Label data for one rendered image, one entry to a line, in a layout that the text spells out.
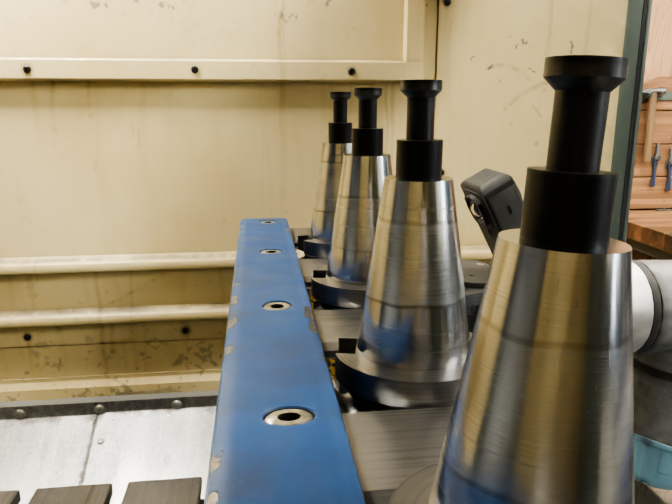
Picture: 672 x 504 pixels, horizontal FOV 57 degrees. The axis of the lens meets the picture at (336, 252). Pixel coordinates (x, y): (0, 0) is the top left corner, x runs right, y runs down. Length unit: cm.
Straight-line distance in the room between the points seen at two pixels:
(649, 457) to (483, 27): 64
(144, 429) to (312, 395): 83
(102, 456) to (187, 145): 47
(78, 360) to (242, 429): 86
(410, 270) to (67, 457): 85
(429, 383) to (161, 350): 81
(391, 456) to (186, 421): 84
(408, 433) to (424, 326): 4
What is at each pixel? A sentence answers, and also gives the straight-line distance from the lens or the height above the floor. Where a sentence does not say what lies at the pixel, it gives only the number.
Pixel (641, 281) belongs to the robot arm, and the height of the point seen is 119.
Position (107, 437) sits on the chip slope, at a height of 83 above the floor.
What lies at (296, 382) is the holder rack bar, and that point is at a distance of 22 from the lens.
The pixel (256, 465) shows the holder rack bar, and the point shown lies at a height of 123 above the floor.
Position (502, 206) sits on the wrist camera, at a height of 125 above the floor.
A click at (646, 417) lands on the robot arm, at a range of 59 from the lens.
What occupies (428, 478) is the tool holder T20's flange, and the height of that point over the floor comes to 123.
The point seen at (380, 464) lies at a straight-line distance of 19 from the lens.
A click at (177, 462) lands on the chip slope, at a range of 98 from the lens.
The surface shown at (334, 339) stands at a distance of 28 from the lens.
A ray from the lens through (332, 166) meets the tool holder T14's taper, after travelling 44.
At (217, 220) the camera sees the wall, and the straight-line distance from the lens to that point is 94.
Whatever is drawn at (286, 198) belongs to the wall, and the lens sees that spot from 94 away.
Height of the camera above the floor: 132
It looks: 13 degrees down
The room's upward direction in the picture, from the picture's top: straight up
